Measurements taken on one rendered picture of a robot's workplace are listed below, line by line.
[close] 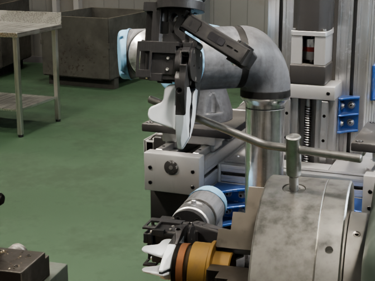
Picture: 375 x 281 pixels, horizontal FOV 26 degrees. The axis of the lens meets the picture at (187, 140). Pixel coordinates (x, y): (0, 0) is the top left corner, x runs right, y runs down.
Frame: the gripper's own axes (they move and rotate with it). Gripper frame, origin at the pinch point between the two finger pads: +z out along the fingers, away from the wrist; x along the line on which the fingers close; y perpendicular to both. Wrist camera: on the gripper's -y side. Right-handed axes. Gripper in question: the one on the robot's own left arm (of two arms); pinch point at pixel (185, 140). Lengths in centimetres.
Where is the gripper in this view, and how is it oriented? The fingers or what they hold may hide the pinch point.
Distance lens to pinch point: 117.4
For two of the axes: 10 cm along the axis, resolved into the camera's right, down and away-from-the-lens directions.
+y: -9.7, -0.7, 2.5
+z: -0.7, 10.0, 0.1
